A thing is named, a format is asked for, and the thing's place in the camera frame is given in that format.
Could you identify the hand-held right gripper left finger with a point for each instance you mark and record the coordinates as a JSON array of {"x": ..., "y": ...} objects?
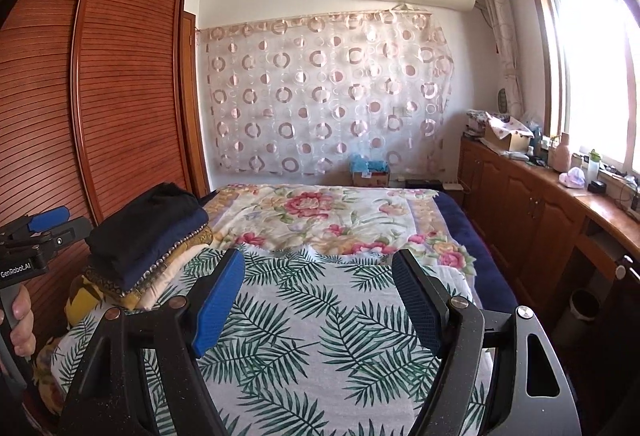
[{"x": 217, "y": 301}]

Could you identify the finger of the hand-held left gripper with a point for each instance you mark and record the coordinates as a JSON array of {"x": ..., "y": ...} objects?
[
  {"x": 47, "y": 218},
  {"x": 70, "y": 236}
]

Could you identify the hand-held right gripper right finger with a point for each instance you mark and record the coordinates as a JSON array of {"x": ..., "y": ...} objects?
[{"x": 420, "y": 301}]

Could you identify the person's left hand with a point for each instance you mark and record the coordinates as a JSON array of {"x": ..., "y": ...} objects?
[{"x": 22, "y": 321}]

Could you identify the brown patterned folded garment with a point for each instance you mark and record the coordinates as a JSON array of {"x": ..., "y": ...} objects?
[{"x": 100, "y": 278}]

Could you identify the cream folded cloth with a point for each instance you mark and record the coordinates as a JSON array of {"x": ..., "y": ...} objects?
[{"x": 170, "y": 277}]

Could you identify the navy folded garment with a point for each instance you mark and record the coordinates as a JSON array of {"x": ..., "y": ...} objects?
[{"x": 145, "y": 263}]

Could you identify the navy bed blanket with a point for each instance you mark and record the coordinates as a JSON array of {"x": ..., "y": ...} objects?
[{"x": 475, "y": 236}]

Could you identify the palm-leaf printed bedsheet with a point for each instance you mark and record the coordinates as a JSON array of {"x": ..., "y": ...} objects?
[{"x": 310, "y": 316}]

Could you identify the black flat box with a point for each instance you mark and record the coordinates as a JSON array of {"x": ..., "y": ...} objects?
[{"x": 424, "y": 184}]

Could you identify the white power strip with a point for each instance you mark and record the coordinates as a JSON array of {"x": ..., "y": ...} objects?
[{"x": 453, "y": 186}]

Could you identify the floral quilt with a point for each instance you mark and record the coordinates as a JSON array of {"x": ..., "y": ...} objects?
[{"x": 310, "y": 211}]

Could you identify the small cardboard box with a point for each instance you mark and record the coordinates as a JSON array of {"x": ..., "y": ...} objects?
[{"x": 372, "y": 181}]

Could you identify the wooden cabinet counter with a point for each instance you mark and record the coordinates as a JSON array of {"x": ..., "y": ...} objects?
[{"x": 520, "y": 201}]

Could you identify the blue plastic bag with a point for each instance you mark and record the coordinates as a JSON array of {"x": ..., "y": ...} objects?
[{"x": 367, "y": 164}]

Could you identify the wooden louvered wardrobe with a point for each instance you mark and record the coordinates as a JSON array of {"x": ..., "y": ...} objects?
[{"x": 125, "y": 90}]

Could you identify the grey waste bin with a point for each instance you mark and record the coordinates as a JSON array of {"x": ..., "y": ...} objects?
[{"x": 582, "y": 311}]

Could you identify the open cardboard box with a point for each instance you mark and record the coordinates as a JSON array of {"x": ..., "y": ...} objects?
[{"x": 505, "y": 140}]

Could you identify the pink plastic bag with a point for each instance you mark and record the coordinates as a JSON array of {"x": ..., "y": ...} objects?
[{"x": 572, "y": 177}]

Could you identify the blue bottle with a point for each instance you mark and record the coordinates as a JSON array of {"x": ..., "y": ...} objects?
[{"x": 535, "y": 140}]

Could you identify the silver round knob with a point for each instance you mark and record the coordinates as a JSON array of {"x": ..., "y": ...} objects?
[{"x": 623, "y": 268}]

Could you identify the small black box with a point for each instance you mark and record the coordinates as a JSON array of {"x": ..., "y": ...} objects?
[{"x": 597, "y": 187}]

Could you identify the grey oval ornament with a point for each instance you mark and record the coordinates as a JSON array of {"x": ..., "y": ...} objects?
[{"x": 502, "y": 100}]

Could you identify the green-capped bottle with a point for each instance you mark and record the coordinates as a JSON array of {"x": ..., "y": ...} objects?
[{"x": 593, "y": 168}]

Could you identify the sheer circle-patterned curtain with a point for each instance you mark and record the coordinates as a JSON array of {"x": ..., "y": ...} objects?
[{"x": 325, "y": 90}]

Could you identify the tied patterned window drape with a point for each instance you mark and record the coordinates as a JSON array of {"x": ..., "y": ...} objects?
[{"x": 500, "y": 25}]

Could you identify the wooden-framed window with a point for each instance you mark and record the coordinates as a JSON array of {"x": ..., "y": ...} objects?
[{"x": 590, "y": 65}]

